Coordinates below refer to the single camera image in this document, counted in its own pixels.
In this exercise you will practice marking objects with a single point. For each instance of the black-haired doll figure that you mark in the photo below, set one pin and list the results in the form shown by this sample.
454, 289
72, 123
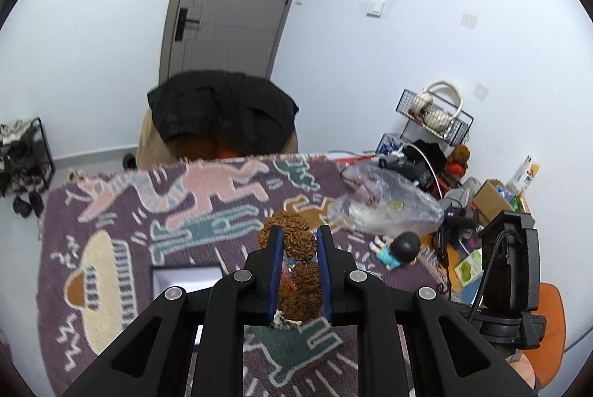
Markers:
405, 245

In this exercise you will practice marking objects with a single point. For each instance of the green drink carton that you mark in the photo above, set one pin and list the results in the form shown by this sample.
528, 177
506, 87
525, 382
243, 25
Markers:
469, 268

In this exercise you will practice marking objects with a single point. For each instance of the white headphones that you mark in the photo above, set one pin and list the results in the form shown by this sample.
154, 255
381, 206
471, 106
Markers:
444, 85

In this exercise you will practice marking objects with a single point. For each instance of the black jewelry box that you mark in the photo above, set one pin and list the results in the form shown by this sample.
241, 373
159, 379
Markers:
185, 268

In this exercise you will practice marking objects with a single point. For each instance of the beige chair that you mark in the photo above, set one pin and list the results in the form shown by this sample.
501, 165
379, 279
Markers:
150, 147

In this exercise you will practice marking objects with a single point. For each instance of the black camera device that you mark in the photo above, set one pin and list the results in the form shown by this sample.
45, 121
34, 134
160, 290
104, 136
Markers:
456, 223

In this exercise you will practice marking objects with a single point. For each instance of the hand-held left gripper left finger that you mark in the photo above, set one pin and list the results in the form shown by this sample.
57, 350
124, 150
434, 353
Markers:
276, 272

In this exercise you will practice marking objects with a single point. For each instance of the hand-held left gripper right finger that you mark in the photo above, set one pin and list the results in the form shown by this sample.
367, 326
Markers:
324, 272

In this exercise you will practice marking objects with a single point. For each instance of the orange juice carton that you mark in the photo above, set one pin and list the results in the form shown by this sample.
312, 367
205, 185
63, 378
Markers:
526, 174

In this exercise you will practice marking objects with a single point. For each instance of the brown plush toy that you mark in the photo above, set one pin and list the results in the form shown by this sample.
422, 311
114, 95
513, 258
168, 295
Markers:
459, 156

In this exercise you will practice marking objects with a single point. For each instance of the cardboard box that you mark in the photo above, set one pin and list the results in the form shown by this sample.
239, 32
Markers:
491, 200

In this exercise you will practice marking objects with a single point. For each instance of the clear plastic bag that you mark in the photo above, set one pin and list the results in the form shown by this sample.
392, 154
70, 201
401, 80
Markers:
398, 197

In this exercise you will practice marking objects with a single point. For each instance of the white wall socket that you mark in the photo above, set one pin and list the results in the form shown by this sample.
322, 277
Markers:
469, 20
480, 91

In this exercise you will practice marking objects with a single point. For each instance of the person's right hand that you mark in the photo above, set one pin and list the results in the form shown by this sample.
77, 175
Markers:
526, 374

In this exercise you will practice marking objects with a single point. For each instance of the printed purple blanket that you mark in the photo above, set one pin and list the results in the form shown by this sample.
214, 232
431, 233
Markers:
116, 202

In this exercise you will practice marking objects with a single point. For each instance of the orange chair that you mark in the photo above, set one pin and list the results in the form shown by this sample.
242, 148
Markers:
551, 332

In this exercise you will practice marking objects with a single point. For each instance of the black jacket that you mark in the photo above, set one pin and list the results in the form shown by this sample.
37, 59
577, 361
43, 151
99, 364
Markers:
222, 109

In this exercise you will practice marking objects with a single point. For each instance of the black slippers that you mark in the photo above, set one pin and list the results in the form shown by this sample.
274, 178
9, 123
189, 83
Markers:
28, 204

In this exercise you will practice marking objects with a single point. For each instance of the white light switch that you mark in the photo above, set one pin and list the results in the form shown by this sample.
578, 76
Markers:
375, 7

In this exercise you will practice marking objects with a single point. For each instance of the black shoe rack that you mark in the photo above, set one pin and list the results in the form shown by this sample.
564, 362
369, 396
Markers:
25, 156

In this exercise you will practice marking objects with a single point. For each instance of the black bag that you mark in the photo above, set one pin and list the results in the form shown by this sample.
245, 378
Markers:
428, 153

